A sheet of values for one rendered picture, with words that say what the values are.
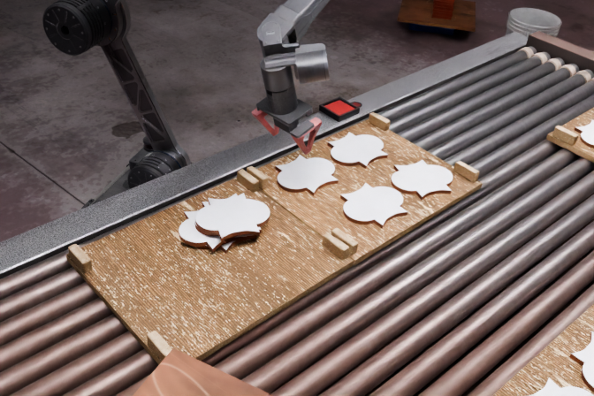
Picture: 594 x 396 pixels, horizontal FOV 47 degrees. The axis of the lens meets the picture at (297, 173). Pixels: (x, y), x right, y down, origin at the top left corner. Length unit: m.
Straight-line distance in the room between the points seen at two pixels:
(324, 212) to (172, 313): 0.40
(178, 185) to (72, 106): 2.25
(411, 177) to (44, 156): 2.16
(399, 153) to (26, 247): 0.84
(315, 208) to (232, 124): 2.10
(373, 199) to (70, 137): 2.24
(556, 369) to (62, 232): 0.94
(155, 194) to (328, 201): 0.37
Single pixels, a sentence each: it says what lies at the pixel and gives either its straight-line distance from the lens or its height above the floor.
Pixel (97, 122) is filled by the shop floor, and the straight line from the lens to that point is 3.55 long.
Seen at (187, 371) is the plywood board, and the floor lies 1.04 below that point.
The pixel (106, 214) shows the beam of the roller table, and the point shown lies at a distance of 1.44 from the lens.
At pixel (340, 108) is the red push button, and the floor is 0.93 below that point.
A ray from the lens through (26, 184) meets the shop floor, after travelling 3.18.
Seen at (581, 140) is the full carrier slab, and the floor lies 0.94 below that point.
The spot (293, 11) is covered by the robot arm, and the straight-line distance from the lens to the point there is 1.34.
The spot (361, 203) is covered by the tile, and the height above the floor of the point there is 0.95.
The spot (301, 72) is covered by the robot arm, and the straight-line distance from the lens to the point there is 1.26.
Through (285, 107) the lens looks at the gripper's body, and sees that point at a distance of 1.31.
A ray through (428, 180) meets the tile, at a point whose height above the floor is 0.95.
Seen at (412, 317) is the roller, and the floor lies 0.91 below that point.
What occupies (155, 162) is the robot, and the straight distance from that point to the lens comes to 2.46.
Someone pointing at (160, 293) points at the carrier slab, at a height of 0.94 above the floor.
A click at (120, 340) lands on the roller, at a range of 1.19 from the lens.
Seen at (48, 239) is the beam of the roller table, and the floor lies 0.91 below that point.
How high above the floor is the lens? 1.81
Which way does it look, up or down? 35 degrees down
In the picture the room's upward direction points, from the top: 4 degrees clockwise
